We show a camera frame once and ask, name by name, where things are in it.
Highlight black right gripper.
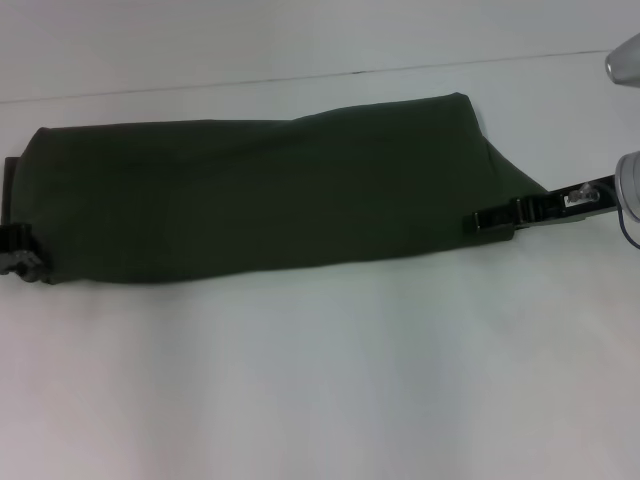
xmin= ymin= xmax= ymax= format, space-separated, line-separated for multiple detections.
xmin=472 ymin=172 xmax=620 ymax=235

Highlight dark green FREE t-shirt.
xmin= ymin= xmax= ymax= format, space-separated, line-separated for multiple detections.
xmin=2 ymin=92 xmax=549 ymax=287

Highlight silver knurled metal connector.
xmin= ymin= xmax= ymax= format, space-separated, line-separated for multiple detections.
xmin=563 ymin=183 xmax=602 ymax=208

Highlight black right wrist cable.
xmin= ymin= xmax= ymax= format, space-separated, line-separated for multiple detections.
xmin=616 ymin=198 xmax=640 ymax=250

